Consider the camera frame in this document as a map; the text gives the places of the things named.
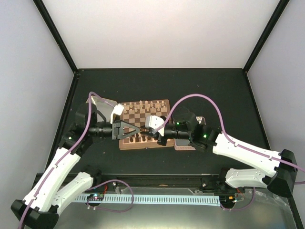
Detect pink metal tin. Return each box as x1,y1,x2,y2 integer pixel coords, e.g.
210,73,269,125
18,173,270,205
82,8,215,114
174,116,209,151

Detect white slotted cable duct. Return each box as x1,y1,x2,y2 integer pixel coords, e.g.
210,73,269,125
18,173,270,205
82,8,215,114
90,194,220,207

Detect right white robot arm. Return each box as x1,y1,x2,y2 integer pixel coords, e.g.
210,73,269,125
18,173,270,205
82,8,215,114
141,108,298,198

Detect black frame post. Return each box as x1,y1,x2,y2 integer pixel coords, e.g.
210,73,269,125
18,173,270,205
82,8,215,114
33,0,78,73
243,0,290,73

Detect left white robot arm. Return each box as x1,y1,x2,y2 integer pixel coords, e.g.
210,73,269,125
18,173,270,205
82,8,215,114
11,103,133,229

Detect right black frame post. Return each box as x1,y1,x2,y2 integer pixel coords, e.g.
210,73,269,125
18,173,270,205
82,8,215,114
243,0,290,73

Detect left circuit board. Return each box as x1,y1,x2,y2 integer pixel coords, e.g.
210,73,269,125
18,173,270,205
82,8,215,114
87,193,104,201

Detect gold metal tin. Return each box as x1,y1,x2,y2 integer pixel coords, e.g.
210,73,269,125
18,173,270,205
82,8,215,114
86,95,120,122

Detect right circuit board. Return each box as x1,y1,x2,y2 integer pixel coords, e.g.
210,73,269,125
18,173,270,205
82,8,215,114
219,196,244,204

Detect left black frame post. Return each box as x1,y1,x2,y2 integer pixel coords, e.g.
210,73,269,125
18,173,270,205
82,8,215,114
33,0,78,73

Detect wooden chess board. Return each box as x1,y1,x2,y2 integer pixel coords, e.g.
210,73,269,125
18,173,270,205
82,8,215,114
119,99,170,150

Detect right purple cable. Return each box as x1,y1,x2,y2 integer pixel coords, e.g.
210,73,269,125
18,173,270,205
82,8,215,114
154,94,305,186

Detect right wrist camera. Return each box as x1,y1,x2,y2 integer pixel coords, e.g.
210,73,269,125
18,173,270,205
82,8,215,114
145,115,165,136

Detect purple cable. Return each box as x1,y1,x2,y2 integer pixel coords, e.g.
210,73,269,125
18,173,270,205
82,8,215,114
18,92,117,229
154,94,305,186

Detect circuit board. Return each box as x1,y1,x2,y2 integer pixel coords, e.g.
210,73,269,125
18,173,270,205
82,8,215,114
87,193,104,201
219,196,244,204

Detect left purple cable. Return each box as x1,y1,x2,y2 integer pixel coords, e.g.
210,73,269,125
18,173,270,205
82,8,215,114
18,92,117,229

